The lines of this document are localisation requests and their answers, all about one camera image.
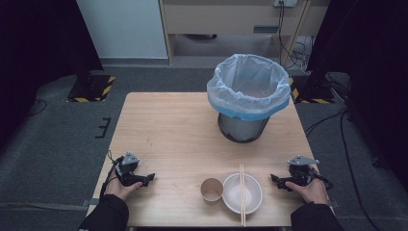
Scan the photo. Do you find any black curtain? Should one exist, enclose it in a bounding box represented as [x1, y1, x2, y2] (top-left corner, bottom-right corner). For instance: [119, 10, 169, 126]
[0, 0, 104, 148]
[305, 0, 408, 192]

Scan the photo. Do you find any light wooden cabinet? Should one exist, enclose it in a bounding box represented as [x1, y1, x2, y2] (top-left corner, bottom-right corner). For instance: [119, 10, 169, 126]
[159, 0, 332, 65]

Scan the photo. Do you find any metal mesh trash bin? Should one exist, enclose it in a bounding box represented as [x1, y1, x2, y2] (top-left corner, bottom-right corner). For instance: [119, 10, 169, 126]
[217, 111, 271, 144]

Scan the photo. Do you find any white wall socket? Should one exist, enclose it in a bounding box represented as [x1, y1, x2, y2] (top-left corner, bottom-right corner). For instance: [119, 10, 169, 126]
[272, 0, 299, 9]

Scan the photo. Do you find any person's right hand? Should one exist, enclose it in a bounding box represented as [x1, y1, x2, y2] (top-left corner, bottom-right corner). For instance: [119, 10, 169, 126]
[284, 178, 329, 206]

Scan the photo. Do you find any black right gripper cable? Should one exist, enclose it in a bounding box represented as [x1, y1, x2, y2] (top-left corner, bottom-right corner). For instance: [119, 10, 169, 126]
[309, 166, 335, 191]

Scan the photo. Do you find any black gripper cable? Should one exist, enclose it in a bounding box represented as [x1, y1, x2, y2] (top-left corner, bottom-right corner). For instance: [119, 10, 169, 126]
[309, 166, 335, 191]
[99, 149, 125, 198]

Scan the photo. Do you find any wooden chopstick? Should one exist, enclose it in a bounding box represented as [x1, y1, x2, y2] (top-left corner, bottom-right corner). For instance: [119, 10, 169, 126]
[239, 163, 244, 227]
[242, 163, 247, 228]

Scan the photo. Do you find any person's left hand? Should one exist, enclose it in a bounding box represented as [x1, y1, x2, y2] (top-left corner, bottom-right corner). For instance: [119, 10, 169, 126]
[104, 178, 144, 202]

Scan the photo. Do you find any long black floor cable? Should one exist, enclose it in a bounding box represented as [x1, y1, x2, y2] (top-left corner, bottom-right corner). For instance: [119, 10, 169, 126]
[339, 110, 383, 231]

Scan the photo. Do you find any black striped stand base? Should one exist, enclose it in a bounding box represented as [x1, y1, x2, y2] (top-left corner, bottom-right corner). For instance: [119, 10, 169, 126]
[288, 71, 337, 105]
[65, 68, 116, 104]

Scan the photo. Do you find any white disposable bowl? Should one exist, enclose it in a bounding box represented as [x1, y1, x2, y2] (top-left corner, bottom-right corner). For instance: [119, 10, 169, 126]
[221, 172, 264, 216]

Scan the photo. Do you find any brown paper cup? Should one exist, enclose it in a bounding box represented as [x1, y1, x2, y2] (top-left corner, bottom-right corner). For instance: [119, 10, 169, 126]
[200, 177, 225, 203]

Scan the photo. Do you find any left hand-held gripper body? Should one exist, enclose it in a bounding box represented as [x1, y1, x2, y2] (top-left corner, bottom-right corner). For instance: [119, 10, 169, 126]
[114, 151, 144, 188]

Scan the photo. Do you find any black cable bundle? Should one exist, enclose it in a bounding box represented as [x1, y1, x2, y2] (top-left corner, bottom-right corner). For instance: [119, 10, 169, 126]
[277, 2, 314, 70]

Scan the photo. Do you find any white panel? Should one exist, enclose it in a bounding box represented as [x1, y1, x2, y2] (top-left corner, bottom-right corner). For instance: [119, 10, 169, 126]
[76, 0, 169, 60]

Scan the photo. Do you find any translucent blue bin liner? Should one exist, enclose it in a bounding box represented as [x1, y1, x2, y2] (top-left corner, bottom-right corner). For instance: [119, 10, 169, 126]
[206, 53, 293, 122]

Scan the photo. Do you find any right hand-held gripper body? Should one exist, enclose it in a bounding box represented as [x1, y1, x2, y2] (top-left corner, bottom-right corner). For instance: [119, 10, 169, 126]
[286, 154, 321, 187]

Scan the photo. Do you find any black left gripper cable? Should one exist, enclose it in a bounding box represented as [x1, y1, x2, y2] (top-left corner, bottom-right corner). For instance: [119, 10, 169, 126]
[99, 149, 125, 198]

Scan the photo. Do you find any thin black floor cable loop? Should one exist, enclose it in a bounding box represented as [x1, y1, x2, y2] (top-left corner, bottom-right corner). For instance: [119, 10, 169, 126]
[26, 98, 49, 117]

